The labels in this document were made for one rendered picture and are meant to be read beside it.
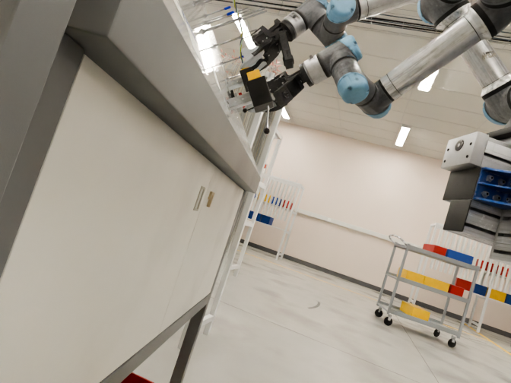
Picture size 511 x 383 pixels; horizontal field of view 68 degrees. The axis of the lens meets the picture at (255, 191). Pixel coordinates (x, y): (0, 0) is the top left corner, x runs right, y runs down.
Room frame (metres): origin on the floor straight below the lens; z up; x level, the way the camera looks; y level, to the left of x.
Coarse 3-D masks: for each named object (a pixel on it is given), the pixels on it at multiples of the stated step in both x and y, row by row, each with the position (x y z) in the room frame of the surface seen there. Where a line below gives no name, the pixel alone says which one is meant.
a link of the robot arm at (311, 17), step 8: (312, 0) 1.17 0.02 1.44; (320, 0) 1.16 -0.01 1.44; (296, 8) 1.18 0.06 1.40; (304, 8) 1.16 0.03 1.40; (312, 8) 1.16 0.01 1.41; (320, 8) 1.17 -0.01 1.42; (304, 16) 1.16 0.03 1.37; (312, 16) 1.17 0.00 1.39; (320, 16) 1.16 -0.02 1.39; (312, 24) 1.18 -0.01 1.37
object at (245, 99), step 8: (256, 80) 0.81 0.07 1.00; (264, 80) 0.81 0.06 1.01; (248, 88) 0.81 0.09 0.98; (256, 88) 0.81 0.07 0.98; (264, 88) 0.81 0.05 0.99; (240, 96) 0.83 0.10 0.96; (248, 96) 0.82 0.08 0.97; (256, 96) 0.81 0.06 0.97; (264, 96) 0.81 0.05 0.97; (232, 104) 0.83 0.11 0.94; (240, 104) 0.83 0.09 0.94; (248, 104) 0.84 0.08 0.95; (256, 104) 0.81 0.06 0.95; (264, 104) 0.81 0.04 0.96; (272, 104) 0.83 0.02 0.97; (256, 112) 0.85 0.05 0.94
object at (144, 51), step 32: (96, 0) 0.26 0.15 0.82; (128, 0) 0.26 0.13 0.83; (160, 0) 0.31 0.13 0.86; (96, 32) 0.26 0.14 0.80; (128, 32) 0.28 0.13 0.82; (160, 32) 0.32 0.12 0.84; (128, 64) 0.30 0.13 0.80; (160, 64) 0.34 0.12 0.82; (192, 64) 0.42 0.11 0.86; (160, 96) 0.37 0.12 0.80; (192, 96) 0.45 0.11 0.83; (192, 128) 0.50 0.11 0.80; (224, 128) 0.65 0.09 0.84; (224, 160) 0.73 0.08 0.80
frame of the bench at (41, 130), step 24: (72, 48) 0.28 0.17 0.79; (72, 72) 0.29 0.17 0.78; (48, 96) 0.28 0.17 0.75; (48, 120) 0.29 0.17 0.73; (24, 144) 0.27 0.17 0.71; (48, 144) 0.30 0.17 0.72; (24, 168) 0.28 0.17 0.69; (24, 192) 0.29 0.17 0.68; (0, 216) 0.28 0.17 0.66; (0, 240) 0.28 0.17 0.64; (0, 264) 0.29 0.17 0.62; (192, 312) 1.17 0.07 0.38; (168, 336) 0.95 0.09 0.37; (192, 336) 1.39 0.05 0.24
